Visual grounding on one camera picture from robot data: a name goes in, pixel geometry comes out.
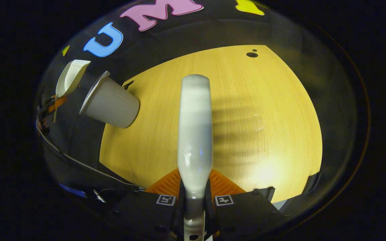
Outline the white plastic dustpan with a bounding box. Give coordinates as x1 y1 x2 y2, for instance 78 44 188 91
53 60 91 123

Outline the small white broom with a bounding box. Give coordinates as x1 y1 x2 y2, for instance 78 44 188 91
177 74 213 241

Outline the white cable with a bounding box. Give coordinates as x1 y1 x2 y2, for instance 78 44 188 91
36 120 138 187

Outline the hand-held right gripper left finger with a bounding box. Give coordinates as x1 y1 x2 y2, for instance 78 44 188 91
112 168 185 241

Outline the wooden desktop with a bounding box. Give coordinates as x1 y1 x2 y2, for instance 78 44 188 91
99 45 323 204

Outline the blue object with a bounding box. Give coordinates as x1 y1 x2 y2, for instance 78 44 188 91
60 183 87 198

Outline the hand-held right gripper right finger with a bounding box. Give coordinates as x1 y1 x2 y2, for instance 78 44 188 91
206 168 284 240

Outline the grey plastic garbage bin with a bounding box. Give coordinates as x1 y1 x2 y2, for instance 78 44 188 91
79 70 140 129

